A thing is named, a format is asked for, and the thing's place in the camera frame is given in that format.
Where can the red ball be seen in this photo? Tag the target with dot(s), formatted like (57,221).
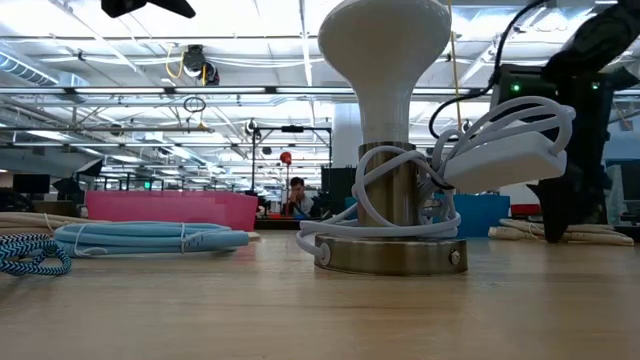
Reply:
(286,158)

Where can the white power adapter block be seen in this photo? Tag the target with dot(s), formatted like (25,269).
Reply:
(500,165)

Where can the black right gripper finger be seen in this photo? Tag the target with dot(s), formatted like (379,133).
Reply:
(555,210)
(592,200)

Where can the blue plastic bin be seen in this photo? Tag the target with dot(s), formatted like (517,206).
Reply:
(482,212)

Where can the brown box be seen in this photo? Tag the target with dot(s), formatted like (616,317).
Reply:
(55,207)

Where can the black cabinet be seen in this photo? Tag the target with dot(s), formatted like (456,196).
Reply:
(337,190)

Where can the black monitor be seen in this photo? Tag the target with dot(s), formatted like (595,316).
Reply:
(31,183)

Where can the seated person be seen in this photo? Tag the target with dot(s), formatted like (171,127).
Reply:
(299,192)

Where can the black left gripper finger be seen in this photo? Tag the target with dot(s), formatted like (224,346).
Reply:
(175,6)

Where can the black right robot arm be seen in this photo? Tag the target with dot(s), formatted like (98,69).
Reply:
(600,40)

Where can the white shade brass lamp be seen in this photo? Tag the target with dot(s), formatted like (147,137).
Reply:
(385,45)

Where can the black tilted screen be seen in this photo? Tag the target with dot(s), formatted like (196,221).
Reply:
(90,167)

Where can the pink plastic bin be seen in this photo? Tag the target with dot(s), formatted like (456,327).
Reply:
(175,210)

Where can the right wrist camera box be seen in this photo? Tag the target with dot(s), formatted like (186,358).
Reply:
(525,82)

